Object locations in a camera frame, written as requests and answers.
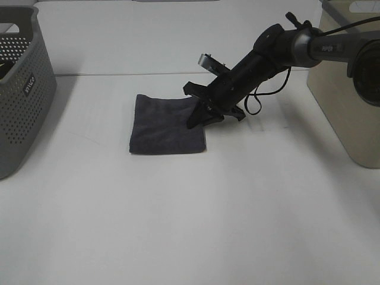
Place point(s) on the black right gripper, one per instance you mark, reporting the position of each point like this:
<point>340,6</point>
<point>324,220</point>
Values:
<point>221,96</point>

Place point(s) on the dark grey towel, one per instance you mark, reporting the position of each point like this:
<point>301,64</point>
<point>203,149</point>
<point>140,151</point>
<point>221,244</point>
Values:
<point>160,127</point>

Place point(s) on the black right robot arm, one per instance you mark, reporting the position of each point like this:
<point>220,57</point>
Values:
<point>277,50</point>

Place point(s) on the beige storage bin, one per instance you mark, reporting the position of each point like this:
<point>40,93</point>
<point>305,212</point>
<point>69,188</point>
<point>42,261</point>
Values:
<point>355,122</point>

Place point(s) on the grey perforated plastic basket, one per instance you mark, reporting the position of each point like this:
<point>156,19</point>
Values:
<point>28,85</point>

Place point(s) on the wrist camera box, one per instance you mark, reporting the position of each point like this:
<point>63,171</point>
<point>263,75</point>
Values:
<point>212,65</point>

